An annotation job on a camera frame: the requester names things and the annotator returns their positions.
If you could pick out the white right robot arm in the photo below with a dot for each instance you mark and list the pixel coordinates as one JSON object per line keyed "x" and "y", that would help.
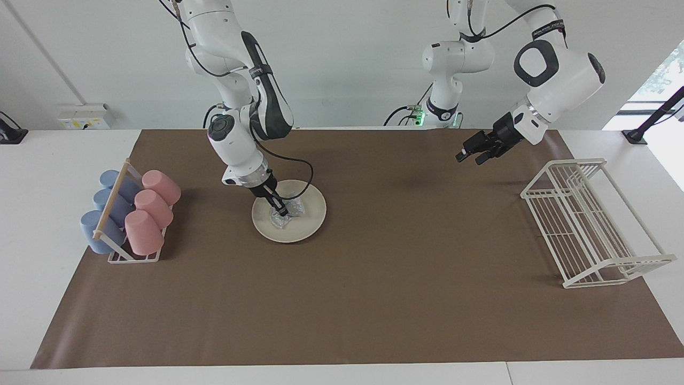
{"x": 235, "y": 139}

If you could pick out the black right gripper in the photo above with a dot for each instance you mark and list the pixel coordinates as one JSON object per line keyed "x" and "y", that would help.
{"x": 263, "y": 187}

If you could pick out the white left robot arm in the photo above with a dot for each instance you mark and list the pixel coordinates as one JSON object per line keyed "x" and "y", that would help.
{"x": 556, "y": 69}

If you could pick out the cream round plate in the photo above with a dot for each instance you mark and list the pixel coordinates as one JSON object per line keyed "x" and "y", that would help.
{"x": 310, "y": 219}

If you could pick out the blue plastic cup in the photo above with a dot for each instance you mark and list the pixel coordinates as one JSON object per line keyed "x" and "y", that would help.
{"x": 92, "y": 230}
{"x": 104, "y": 199}
{"x": 111, "y": 178}

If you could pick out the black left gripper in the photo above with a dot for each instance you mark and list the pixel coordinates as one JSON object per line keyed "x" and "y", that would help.
{"x": 502, "y": 139}

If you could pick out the black clamp stand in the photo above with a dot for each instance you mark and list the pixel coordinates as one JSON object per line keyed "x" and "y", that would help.
{"x": 654, "y": 115}

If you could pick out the black table clamp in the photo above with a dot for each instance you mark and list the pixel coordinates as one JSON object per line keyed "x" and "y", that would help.
{"x": 10, "y": 133}

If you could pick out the brown table mat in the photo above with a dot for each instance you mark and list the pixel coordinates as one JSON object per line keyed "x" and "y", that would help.
{"x": 374, "y": 299}

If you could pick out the pink plastic cup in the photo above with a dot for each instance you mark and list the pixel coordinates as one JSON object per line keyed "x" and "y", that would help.
{"x": 143, "y": 232}
{"x": 155, "y": 208}
{"x": 162, "y": 186}

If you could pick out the bright window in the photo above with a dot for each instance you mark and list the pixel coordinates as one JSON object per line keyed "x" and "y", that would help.
{"x": 665, "y": 75}

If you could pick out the clear plastic bag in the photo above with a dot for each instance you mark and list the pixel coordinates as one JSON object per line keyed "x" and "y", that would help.
{"x": 295, "y": 208}

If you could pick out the white wall power outlet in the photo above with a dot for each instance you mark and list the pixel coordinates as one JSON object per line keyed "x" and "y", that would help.
{"x": 83, "y": 117}

